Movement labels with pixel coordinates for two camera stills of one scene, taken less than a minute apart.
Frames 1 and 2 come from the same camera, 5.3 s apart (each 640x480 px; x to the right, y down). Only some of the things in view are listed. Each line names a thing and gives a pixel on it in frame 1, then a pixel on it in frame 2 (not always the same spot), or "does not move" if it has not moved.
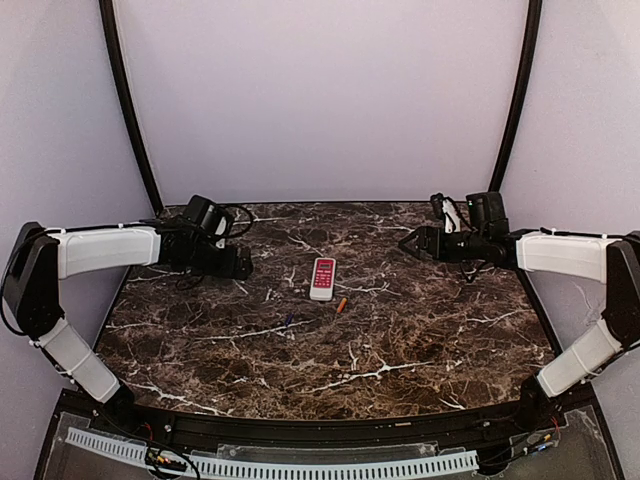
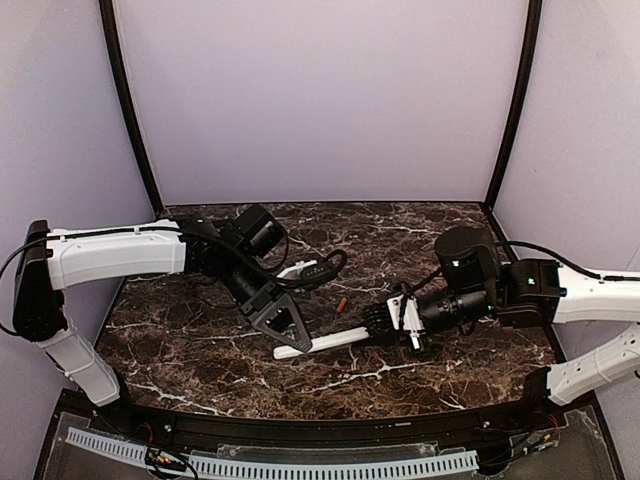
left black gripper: (240, 263) -> (261, 302)
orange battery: (341, 305) does not move
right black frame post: (530, 56) does not move
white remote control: (323, 279) -> (281, 351)
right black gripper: (431, 242) -> (400, 317)
